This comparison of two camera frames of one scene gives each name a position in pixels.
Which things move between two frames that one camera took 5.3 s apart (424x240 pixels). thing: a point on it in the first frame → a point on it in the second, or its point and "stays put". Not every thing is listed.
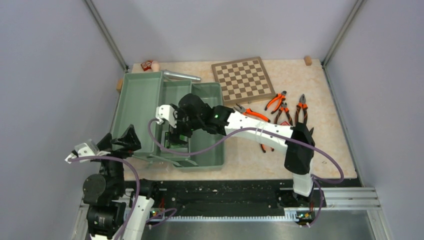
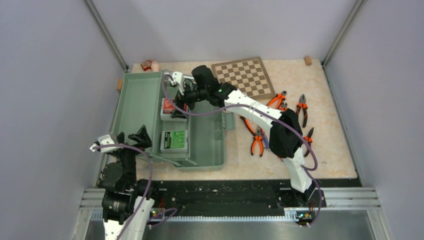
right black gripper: (176, 130) → (181, 99)
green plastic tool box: (141, 94) stays put
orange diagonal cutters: (280, 97) stays put
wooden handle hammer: (155, 67) stays put
